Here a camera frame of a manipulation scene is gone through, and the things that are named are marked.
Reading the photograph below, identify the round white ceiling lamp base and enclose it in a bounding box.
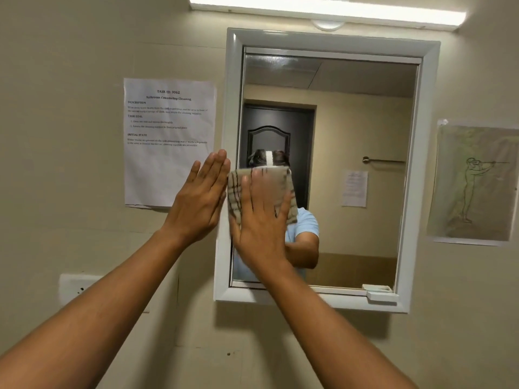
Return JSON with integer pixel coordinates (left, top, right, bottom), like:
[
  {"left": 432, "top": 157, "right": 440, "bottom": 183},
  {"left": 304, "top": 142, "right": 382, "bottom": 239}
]
[{"left": 310, "top": 19, "right": 346, "bottom": 32}]

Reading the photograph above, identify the white printed paper sheet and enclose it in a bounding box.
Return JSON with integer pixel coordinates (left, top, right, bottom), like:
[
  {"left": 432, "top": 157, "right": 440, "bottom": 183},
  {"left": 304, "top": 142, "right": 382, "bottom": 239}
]
[{"left": 123, "top": 78, "right": 218, "bottom": 210}]

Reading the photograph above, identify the person's right hand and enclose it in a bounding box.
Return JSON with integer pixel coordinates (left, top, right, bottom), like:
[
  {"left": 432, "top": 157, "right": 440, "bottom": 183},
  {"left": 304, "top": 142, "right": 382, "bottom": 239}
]
[{"left": 228, "top": 168, "right": 294, "bottom": 276}]

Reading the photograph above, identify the white wall switch plate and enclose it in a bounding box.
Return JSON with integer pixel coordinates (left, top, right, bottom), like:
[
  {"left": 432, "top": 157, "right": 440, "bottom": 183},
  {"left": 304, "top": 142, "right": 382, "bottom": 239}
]
[{"left": 59, "top": 273, "right": 151, "bottom": 315}]

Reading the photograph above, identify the person's left hand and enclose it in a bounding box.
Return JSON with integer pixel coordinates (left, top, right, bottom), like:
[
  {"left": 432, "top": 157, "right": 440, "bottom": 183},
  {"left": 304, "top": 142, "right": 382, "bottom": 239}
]
[{"left": 161, "top": 149, "right": 232, "bottom": 247}]

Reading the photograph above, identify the person's right forearm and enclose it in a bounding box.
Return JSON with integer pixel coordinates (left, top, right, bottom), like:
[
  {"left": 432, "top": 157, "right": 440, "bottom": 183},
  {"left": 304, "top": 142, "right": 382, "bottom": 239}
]
[{"left": 243, "top": 261, "right": 420, "bottom": 389}]

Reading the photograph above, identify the beige striped cleaning cloth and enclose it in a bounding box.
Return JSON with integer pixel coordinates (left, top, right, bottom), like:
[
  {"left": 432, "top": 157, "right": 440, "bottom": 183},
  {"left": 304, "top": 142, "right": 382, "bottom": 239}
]
[{"left": 226, "top": 166, "right": 299, "bottom": 226}]

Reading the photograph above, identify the white tube light fixture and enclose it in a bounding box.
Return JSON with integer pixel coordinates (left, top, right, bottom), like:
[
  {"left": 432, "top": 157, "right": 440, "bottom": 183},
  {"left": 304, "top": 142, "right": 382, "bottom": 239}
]
[{"left": 188, "top": 0, "right": 467, "bottom": 32}]

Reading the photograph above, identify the person's left forearm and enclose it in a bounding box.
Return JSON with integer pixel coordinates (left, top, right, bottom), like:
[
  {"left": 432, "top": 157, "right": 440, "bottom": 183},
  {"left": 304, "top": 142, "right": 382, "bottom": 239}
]
[{"left": 0, "top": 230, "right": 212, "bottom": 389}]

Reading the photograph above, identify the line drawing paper poster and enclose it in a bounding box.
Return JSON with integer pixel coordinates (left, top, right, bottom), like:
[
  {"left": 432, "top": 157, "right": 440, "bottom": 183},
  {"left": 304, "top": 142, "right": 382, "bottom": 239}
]
[{"left": 426, "top": 119, "right": 519, "bottom": 247}]

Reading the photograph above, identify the white framed wall mirror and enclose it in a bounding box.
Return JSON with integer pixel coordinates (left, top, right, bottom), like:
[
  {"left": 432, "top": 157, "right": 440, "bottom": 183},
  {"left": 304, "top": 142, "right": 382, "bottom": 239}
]
[{"left": 214, "top": 27, "right": 441, "bottom": 314}]

